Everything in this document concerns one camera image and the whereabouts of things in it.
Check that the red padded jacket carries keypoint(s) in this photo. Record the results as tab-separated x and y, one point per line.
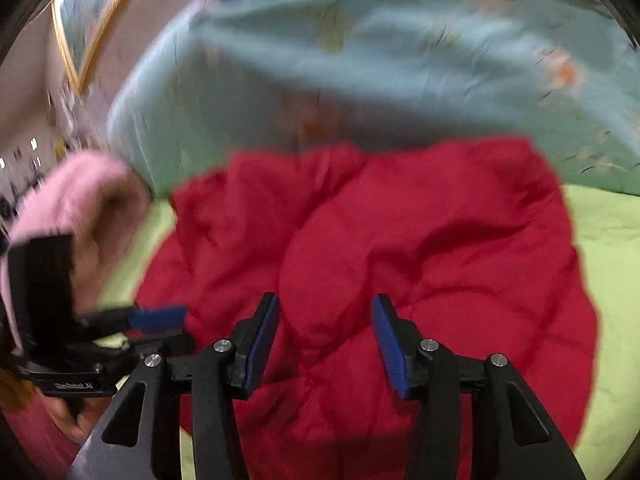
400	240

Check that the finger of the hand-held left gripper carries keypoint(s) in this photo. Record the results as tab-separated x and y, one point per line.
155	318
167	344

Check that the green bed sheet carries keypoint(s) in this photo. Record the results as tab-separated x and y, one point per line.
612	290

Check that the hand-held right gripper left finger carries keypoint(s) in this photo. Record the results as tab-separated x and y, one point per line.
262	342

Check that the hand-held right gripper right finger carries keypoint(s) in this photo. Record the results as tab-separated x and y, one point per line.
390	347

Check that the blue floral quilt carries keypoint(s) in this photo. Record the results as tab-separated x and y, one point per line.
350	70

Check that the pink quilt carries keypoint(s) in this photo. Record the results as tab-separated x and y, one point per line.
95	195

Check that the gold picture frame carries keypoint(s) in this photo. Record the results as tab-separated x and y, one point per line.
75	25

